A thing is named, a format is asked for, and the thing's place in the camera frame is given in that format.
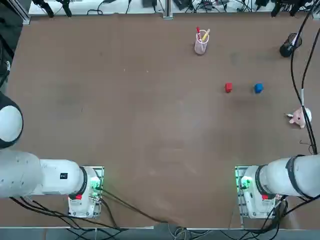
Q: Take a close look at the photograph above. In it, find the pink plush pig toy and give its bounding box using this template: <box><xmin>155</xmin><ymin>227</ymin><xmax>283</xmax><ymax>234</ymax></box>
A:
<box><xmin>284</xmin><ymin>106</ymin><xmax>313</xmax><ymax>129</ymax></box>

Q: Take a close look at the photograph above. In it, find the dark brown cable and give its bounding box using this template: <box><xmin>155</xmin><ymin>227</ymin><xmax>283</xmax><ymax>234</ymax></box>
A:
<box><xmin>101</xmin><ymin>188</ymin><xmax>173</xmax><ymax>225</ymax></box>

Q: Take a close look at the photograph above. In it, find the black cable with white tag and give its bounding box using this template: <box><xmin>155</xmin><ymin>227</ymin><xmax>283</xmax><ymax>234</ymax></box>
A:
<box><xmin>299</xmin><ymin>22</ymin><xmax>320</xmax><ymax>154</ymax></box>

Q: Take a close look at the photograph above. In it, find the metal base plate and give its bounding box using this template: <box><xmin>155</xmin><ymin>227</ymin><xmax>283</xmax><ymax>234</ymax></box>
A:
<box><xmin>67</xmin><ymin>164</ymin><xmax>105</xmax><ymax>219</ymax></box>
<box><xmin>234</xmin><ymin>164</ymin><xmax>279</xmax><ymax>220</ymax></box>

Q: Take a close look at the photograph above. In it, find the white marker blue cap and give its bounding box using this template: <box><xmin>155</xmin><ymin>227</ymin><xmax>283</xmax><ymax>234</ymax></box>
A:
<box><xmin>289</xmin><ymin>33</ymin><xmax>301</xmax><ymax>48</ymax></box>

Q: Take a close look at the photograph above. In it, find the clear pink pen cup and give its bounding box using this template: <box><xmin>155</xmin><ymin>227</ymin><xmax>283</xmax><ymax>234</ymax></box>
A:
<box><xmin>194</xmin><ymin>29</ymin><xmax>210</xmax><ymax>56</ymax></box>

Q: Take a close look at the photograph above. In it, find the aluminium frame post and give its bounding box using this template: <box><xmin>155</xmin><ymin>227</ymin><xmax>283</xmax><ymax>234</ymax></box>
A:
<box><xmin>21</xmin><ymin>0</ymin><xmax>31</xmax><ymax>25</ymax></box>
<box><xmin>163</xmin><ymin>0</ymin><xmax>174</xmax><ymax>20</ymax></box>

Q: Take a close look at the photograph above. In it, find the black pen cup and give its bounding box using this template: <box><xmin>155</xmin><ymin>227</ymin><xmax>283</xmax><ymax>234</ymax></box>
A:
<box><xmin>279</xmin><ymin>32</ymin><xmax>303</xmax><ymax>58</ymax></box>

